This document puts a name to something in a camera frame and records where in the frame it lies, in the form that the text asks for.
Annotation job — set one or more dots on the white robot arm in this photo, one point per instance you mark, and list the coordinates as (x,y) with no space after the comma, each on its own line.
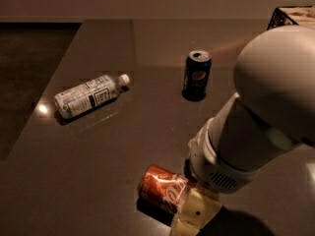
(271,112)

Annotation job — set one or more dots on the black wire napkin holder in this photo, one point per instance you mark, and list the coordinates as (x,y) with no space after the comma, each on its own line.
(293,16)

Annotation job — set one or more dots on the blue pepsi can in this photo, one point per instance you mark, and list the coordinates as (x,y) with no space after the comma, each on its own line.
(197,70)

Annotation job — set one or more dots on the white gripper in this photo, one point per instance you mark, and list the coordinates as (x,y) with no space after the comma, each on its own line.
(207,167)

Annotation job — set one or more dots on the clear plastic water bottle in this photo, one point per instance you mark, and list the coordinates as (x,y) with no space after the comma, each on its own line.
(89,95)

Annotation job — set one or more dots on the red coke can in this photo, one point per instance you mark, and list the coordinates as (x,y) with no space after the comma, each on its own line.
(163,188)

